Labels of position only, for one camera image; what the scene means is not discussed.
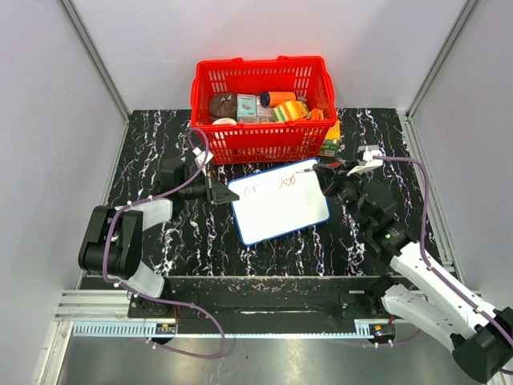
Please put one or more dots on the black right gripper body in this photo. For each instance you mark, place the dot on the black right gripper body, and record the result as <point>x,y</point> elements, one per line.
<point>350,188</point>

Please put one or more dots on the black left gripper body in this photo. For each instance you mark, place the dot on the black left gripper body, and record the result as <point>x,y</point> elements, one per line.
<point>199,189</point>

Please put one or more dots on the blue framed whiteboard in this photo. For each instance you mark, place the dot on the blue framed whiteboard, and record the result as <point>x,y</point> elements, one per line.
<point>277,202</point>

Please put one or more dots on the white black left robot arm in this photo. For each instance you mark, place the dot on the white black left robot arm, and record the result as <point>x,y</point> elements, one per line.
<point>113,242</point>

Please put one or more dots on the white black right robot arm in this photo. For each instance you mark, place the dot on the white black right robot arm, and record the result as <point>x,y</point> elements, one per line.
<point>476,333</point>

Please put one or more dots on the green yellow scrubber box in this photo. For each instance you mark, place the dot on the green yellow scrubber box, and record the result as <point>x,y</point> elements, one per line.
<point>331,142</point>

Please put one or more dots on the orange snack packet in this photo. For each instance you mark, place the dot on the orange snack packet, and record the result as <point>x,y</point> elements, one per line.
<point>315,114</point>

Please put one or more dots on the white round lid container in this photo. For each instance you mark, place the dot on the white round lid container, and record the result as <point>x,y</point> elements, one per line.
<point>223,121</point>

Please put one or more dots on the yellow green sponge pack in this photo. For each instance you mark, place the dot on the yellow green sponge pack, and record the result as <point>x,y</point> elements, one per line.
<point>290,111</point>

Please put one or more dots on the brown round bread pack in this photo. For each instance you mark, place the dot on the brown round bread pack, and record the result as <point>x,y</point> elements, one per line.
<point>223,105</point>

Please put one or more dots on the red plastic shopping basket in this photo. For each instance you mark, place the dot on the red plastic shopping basket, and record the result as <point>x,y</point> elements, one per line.
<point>242,143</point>

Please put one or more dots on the pink white small box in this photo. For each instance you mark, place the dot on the pink white small box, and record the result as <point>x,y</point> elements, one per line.
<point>265,115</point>

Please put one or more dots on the teal snack box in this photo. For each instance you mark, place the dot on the teal snack box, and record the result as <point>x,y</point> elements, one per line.
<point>246,111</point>

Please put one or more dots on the orange bottle blue cap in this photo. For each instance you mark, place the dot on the orange bottle blue cap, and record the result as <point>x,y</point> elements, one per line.
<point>275,98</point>

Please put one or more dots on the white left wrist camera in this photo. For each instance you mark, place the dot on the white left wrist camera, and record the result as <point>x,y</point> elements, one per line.
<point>202,157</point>

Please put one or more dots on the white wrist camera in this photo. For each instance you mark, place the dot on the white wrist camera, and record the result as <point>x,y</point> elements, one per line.
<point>369,157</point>
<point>202,157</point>

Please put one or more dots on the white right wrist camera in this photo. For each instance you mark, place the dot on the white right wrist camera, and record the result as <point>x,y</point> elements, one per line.
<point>369,157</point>

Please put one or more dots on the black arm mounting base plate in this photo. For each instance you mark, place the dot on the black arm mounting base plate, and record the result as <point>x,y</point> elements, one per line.
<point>292,301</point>

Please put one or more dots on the white slotted cable duct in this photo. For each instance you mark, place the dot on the white slotted cable duct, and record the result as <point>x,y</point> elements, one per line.
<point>351,330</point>

